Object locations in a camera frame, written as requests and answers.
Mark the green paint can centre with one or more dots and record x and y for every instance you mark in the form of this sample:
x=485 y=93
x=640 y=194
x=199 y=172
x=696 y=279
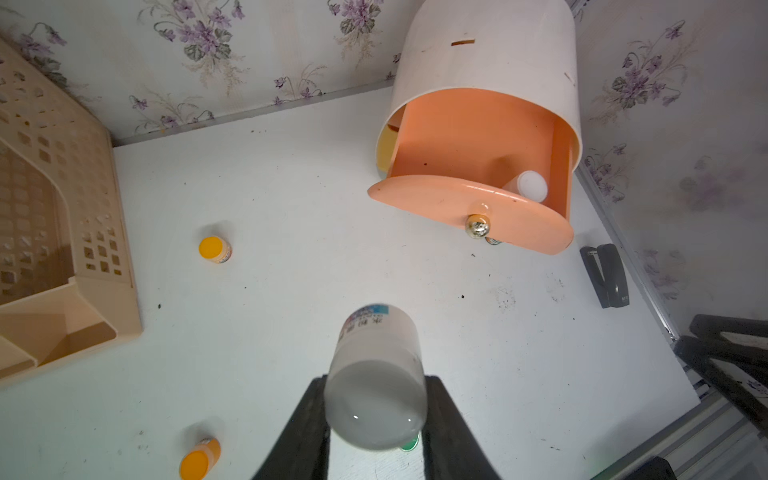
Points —
x=411 y=444

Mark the white oval drawer cabinet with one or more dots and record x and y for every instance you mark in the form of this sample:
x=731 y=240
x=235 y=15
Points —
x=522 y=49

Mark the white paint can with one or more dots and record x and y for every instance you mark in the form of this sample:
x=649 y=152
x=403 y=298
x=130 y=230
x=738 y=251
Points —
x=528 y=184
x=375 y=393

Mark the pink top drawer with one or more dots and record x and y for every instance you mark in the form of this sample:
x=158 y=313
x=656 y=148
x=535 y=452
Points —
x=457 y=148

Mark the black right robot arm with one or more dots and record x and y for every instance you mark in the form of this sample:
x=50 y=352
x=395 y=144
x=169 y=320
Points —
x=725 y=437

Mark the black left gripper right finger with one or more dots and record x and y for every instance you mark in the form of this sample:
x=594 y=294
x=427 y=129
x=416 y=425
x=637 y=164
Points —
x=450 y=450

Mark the beige desk file organizer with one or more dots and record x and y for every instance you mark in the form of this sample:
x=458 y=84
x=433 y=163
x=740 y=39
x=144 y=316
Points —
x=67 y=286

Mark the yellow drawer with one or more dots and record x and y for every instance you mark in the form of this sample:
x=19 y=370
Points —
x=385 y=149

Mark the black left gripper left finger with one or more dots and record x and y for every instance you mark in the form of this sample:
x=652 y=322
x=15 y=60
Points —
x=302 y=450

